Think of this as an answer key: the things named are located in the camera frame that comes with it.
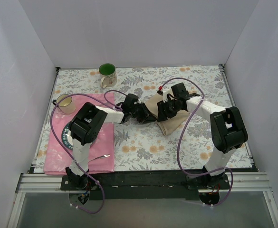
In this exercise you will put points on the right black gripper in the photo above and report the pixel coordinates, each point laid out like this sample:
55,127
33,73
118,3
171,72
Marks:
164,110

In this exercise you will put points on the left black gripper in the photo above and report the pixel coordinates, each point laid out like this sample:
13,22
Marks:
143,114

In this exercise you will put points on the beige cloth napkin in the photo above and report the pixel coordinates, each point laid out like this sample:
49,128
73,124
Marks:
170,125

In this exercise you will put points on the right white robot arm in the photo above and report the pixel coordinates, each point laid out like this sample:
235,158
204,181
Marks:
228,131

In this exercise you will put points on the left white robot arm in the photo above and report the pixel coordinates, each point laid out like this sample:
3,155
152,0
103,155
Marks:
86,125

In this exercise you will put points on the floral mug green inside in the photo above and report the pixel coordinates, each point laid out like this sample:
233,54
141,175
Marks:
108,75

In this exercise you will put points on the floral tablecloth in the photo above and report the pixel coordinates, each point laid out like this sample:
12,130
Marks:
144,147

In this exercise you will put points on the silver fork on placemat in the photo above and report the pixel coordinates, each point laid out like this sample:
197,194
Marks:
100,157

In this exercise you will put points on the cream enamel cup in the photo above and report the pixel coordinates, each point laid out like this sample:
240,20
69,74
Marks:
66,104

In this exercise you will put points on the white plate with blue rim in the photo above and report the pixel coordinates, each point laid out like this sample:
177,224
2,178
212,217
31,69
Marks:
66,137

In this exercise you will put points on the pink placemat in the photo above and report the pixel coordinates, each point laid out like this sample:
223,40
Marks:
56,157

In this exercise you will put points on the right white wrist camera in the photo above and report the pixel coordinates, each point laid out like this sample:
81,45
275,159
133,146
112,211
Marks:
165,93

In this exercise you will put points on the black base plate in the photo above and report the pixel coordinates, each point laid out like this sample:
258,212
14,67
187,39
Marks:
143,187

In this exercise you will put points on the aluminium frame rail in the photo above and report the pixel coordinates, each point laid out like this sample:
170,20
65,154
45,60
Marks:
239,182

